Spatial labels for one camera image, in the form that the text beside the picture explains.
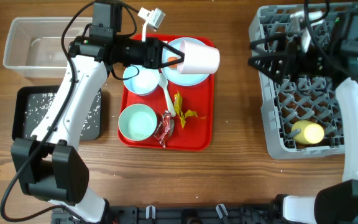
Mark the grey dishwasher rack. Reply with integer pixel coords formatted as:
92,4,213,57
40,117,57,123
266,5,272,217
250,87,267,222
249,2,358,159

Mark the black waste tray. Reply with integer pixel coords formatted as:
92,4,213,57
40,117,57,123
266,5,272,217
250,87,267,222
12,85,102,141

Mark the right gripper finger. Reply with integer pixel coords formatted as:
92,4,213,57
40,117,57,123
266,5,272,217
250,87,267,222
250,33,287,50
248,51,291,84

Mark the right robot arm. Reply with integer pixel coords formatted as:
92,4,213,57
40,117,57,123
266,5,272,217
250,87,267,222
248,9,358,223

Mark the red serving tray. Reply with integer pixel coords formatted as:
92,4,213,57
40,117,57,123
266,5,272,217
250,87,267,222
117,33,216,151

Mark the pink cup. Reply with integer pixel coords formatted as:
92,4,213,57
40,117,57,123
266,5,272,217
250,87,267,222
177,40,221,74

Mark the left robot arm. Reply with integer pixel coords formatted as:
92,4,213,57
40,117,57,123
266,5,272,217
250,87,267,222
11,1,168,223

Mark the light blue bowl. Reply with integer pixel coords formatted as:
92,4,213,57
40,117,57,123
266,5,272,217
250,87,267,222
123,65,160,96

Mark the orange carrot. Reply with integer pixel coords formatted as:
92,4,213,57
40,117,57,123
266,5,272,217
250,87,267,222
167,56,180,69

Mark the yellow cup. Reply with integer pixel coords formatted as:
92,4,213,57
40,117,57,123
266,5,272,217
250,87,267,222
291,120,324,144

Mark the white plastic spoon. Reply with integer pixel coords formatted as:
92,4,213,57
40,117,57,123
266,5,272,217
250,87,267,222
158,73,176,117

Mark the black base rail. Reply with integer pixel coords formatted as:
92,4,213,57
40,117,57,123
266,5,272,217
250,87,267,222
50,203,282,224

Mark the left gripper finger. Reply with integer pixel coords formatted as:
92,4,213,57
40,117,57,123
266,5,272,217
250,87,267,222
161,40,185,61
158,58,184,69

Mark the light blue plate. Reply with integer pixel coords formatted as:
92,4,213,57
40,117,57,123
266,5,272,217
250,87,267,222
161,37,209,86

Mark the red candy wrapper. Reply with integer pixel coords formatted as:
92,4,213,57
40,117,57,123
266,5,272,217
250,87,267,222
154,110,175,148

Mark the clear plastic bin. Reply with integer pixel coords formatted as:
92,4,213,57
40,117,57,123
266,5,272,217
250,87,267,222
2,16,93,79

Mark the white rice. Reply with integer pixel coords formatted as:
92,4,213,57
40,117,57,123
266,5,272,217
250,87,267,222
23,91,102,136

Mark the green bowl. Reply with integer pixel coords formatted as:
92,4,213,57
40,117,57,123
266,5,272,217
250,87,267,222
118,104,157,141

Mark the yellow candy wrapper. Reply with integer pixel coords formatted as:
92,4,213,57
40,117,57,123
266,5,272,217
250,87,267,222
173,91,206,129

